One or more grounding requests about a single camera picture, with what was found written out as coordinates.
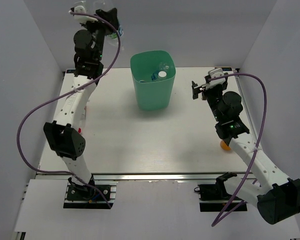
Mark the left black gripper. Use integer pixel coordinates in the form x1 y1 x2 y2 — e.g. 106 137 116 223
82 8 120 62

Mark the crushed bottle blue label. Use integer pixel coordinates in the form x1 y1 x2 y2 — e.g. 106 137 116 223
151 62 169 82

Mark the bottle red label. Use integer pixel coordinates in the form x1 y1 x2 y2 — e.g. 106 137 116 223
78 106 87 134

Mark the bottle green blue label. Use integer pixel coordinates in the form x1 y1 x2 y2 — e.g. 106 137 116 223
71 0 123 47

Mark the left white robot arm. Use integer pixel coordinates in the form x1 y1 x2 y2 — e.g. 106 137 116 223
44 4 120 200

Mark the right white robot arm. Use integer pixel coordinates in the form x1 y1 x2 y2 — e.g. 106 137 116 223
192 83 300 225

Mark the green plastic bin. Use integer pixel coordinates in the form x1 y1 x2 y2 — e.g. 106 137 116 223
130 50 176 111

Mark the orange juice bottle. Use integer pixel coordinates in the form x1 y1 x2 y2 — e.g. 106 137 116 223
220 140 231 151

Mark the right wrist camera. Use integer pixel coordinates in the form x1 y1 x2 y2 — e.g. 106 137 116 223
207 68 226 89

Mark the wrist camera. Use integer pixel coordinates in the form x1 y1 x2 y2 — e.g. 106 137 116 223
69 5 98 24
207 68 226 89

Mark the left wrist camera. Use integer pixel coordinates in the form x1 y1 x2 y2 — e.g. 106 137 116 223
69 5 98 24

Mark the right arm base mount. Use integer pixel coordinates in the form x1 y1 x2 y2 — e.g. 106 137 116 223
194 172 237 213

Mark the aluminium frame rail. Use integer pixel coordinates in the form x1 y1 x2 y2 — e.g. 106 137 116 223
37 172 255 182

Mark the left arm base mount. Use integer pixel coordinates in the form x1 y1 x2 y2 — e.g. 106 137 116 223
63 177 117 210

